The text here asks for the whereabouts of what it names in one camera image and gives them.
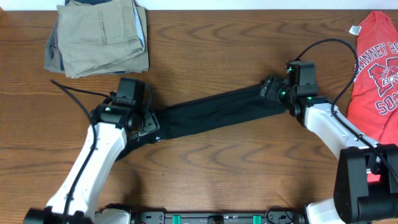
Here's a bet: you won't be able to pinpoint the black t-shirt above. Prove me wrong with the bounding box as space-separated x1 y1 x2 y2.
117 85 284 160

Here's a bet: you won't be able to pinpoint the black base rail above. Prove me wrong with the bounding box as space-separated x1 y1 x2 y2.
102 203 307 224

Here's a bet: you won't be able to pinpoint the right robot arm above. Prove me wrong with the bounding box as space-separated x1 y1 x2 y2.
260 76 397 223

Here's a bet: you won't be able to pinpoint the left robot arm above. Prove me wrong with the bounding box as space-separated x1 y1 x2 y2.
24 103 160 224

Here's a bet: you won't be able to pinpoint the folded grey garment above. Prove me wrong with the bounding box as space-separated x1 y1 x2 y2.
43 0 133 75

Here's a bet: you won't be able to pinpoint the folded khaki trousers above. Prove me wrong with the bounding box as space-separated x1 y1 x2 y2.
56 1 149 78

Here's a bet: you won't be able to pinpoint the red printed t-shirt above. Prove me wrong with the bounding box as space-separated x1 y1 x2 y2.
345 11 398 184

